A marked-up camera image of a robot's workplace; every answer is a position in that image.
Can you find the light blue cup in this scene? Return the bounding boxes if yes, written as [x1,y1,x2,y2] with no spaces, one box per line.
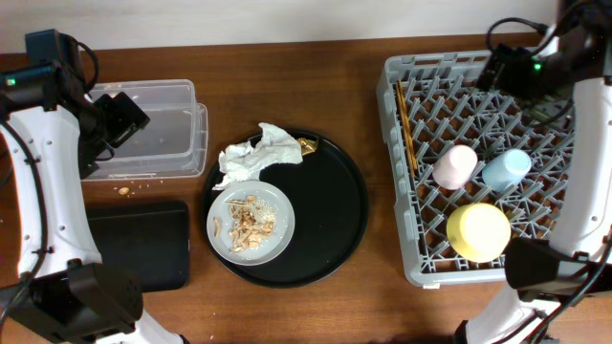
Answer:
[482,149,532,192]

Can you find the wooden chopstick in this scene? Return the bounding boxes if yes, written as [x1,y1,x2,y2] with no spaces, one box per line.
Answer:
[396,79,415,177]
[406,105,418,176]

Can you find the pink cup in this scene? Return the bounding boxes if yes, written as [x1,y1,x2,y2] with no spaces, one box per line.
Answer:
[432,145,478,190]

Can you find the white napkin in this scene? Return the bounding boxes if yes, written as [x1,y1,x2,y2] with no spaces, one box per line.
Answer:
[212,122,303,190]

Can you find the yellow bowl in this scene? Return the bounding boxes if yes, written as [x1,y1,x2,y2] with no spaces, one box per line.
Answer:
[446,203,511,263]

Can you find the food scraps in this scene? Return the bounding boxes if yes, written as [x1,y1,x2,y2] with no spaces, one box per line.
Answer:
[212,195,276,253]

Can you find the grey plate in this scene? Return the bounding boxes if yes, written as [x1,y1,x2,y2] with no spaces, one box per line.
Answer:
[205,181,295,267]

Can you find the gold foil wrapper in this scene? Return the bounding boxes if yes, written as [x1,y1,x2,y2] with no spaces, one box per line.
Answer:
[297,138,319,156]

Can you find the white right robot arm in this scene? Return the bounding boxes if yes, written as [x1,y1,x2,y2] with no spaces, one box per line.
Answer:
[452,1,611,343]

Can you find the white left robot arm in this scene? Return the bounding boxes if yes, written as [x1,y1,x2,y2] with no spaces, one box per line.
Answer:
[1,30,183,343]

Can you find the grey dishwasher rack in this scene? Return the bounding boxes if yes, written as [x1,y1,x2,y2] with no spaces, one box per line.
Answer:
[377,51,574,289]

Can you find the clear plastic bin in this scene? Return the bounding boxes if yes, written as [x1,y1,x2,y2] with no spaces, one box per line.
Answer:
[86,79,208,182]

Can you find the black rectangular bin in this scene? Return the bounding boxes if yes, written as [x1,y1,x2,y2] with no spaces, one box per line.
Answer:
[87,201,190,292]

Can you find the round black tray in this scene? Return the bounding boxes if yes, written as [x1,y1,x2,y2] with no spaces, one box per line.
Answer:
[214,129,369,288]

